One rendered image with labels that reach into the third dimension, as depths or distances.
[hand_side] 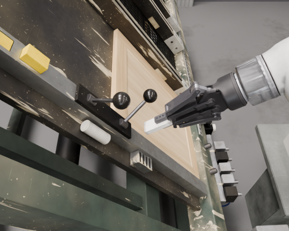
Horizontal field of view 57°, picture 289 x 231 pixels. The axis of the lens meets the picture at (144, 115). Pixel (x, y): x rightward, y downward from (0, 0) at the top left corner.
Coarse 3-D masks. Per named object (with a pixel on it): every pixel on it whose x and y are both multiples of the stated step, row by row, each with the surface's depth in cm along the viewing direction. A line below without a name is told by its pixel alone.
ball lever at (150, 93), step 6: (150, 90) 68; (144, 96) 69; (150, 96) 68; (156, 96) 69; (144, 102) 70; (150, 102) 69; (138, 108) 70; (132, 114) 70; (120, 120) 70; (126, 120) 70; (126, 126) 70
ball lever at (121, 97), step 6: (90, 96) 61; (114, 96) 55; (120, 96) 54; (126, 96) 54; (90, 102) 62; (96, 102) 61; (102, 102) 60; (108, 102) 58; (114, 102) 54; (120, 102) 54; (126, 102) 54; (120, 108) 55; (126, 108) 56
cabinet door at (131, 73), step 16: (128, 48) 102; (112, 64) 89; (128, 64) 97; (144, 64) 110; (112, 80) 85; (128, 80) 92; (144, 80) 104; (160, 80) 119; (112, 96) 80; (160, 96) 112; (176, 96) 130; (128, 112) 83; (144, 112) 93; (160, 112) 105; (176, 128) 114; (160, 144) 93; (176, 144) 107; (192, 144) 122; (176, 160) 100; (192, 160) 114
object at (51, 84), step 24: (0, 48) 47; (24, 72) 52; (48, 72) 55; (48, 96) 57; (72, 96) 59; (96, 120) 65; (120, 144) 74; (144, 144) 79; (168, 168) 87; (192, 192) 105
